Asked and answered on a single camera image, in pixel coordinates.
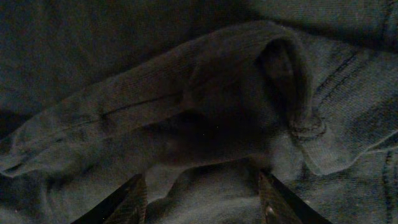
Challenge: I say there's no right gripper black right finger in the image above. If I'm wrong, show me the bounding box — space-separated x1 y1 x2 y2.
258 170 331 224

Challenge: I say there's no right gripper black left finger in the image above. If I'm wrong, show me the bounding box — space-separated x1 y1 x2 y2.
72 174 147 224

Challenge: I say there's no dark green cloth garment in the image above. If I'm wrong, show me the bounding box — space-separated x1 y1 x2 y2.
1 1 397 223

